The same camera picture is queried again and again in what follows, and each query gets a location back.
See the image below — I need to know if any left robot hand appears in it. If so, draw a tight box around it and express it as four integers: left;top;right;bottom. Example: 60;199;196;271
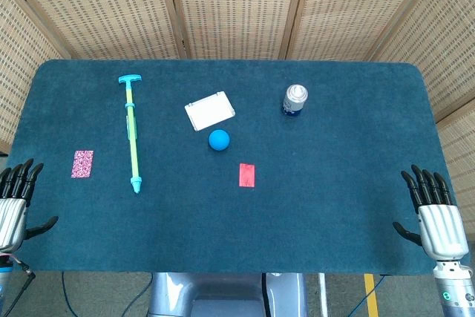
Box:
0;158;59;253

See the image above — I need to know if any dark teal table mat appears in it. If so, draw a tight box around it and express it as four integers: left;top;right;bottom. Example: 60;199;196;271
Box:
6;59;468;272

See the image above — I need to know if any grey robot torso base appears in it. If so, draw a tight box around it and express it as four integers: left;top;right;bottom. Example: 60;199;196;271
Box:
147;271;309;317

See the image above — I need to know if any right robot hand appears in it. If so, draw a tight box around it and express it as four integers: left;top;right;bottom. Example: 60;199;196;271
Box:
392;164;470;261

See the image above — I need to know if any green and teal toy pump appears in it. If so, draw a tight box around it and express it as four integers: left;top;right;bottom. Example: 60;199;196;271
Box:
118;74;144;195

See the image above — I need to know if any blue ball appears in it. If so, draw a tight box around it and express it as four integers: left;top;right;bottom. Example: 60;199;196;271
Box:
208;129;231;152

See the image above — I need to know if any black cable with plug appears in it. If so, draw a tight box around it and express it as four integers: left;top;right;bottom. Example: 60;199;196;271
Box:
10;255;37;305

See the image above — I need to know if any silver and blue drink can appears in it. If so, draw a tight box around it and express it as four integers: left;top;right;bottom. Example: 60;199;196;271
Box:
281;84;309;118

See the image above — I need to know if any white rectangular card case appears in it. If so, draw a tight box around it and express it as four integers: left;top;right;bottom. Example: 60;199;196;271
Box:
184;91;237;132

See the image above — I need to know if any woven bamboo folding screen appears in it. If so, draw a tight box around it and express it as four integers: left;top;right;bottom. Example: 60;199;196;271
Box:
0;0;475;236

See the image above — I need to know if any blue cable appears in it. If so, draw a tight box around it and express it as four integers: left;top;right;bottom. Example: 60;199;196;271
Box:
60;271;154;315

